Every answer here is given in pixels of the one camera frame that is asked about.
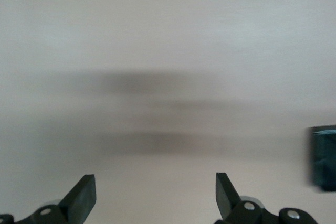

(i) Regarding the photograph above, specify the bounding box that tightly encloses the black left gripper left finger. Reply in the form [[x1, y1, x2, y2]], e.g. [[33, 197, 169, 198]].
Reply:
[[15, 174, 97, 224]]

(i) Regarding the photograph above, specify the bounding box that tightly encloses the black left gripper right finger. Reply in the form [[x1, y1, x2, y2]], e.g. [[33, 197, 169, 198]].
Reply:
[[215, 172, 320, 224]]

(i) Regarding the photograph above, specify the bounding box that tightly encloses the black flip phone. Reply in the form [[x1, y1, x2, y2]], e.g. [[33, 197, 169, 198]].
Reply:
[[305, 125, 336, 193]]

